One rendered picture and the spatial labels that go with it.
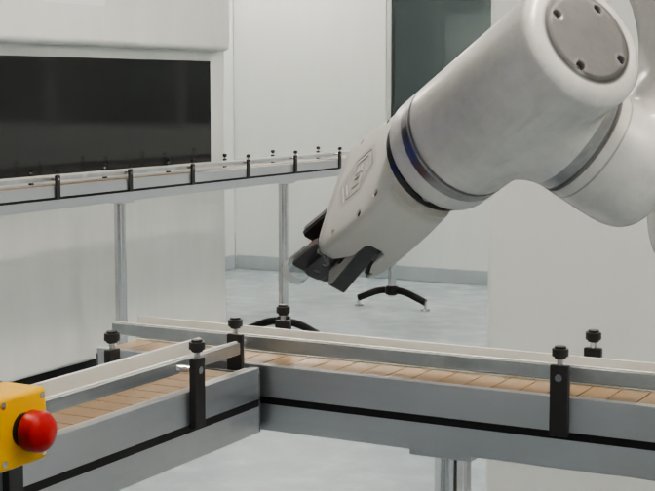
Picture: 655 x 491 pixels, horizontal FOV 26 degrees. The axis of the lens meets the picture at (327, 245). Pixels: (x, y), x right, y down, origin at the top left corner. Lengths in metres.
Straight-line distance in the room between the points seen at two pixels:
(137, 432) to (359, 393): 0.34
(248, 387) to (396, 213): 1.04
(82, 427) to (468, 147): 0.87
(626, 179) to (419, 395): 1.03
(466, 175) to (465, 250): 8.71
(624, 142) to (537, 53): 0.10
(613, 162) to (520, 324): 1.60
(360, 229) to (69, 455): 0.76
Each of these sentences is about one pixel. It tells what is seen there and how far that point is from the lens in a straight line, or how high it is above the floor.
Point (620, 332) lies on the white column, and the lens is 2.42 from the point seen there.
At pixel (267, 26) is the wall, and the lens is 10.24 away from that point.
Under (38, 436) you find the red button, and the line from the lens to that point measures 1.37.
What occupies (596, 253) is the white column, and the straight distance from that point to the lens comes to 2.41.
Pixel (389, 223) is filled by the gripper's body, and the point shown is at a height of 1.23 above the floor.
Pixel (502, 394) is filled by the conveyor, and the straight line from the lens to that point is 1.84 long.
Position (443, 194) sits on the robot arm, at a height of 1.25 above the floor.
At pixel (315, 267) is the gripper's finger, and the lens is 1.06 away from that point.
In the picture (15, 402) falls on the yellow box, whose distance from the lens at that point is 1.38.
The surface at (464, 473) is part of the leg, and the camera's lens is 1.94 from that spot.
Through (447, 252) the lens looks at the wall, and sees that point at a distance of 9.66.
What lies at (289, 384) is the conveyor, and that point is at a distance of 1.97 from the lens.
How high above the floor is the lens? 1.32
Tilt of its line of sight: 6 degrees down
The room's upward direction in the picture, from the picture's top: straight up
